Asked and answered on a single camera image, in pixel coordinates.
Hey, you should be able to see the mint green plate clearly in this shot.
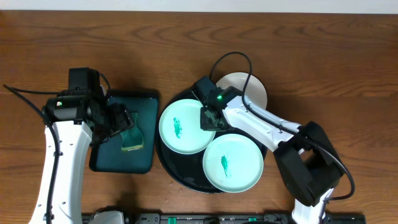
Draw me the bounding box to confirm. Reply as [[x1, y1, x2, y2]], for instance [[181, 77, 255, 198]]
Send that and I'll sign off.
[[159, 99, 216, 154], [203, 134, 264, 193]]

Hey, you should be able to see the yellow green sponge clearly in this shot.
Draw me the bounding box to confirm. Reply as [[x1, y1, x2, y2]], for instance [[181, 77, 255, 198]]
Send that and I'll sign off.
[[121, 112, 144, 151]]

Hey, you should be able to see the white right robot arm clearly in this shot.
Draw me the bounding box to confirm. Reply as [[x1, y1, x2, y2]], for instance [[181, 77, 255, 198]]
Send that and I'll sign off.
[[192, 77, 347, 223]]

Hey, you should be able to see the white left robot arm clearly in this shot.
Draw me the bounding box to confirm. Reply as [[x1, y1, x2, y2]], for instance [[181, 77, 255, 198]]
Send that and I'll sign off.
[[30, 67, 134, 223]]

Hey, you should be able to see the dark teal rectangular tray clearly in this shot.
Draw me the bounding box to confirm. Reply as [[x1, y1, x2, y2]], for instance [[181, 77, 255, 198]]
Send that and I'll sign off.
[[89, 90, 159, 174]]

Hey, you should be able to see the white plate with green stain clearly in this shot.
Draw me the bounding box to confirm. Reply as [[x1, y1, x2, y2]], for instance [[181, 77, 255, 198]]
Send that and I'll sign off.
[[216, 72, 267, 110]]

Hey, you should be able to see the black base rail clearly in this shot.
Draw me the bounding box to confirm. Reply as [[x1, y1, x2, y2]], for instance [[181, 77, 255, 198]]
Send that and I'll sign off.
[[81, 212, 367, 224]]

